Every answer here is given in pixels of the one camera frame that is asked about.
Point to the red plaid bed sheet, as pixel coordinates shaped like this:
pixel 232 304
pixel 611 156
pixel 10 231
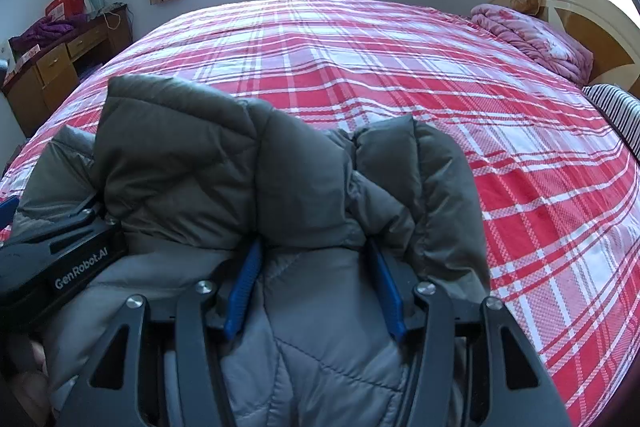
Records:
pixel 400 72

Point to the striped pillow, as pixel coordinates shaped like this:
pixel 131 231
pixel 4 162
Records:
pixel 620 117

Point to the pink flat box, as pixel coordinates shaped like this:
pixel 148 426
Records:
pixel 27 55

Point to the brown wooden desk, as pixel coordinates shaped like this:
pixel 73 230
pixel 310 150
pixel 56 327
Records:
pixel 55 67

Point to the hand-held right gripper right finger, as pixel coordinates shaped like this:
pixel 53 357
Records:
pixel 387 292

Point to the person's left hand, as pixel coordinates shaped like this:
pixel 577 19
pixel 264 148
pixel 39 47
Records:
pixel 30 372

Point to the cream wooden headboard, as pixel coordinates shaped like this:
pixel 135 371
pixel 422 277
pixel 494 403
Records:
pixel 595 24

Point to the red box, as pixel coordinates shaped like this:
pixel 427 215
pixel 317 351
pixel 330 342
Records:
pixel 60 4

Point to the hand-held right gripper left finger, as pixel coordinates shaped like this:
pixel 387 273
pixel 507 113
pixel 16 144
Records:
pixel 245 287

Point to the pale paper bag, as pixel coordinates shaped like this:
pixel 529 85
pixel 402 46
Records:
pixel 95 1

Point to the pink quilt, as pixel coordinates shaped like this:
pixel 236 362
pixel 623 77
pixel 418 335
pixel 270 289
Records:
pixel 535 37

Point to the white floral box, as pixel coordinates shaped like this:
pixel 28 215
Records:
pixel 5 54

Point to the purple cloth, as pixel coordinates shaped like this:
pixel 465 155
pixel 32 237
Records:
pixel 47 29

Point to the grey padded jacket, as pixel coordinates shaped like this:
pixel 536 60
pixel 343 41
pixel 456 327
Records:
pixel 310 207

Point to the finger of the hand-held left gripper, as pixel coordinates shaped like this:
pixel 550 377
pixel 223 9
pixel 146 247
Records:
pixel 60 219
pixel 7 212

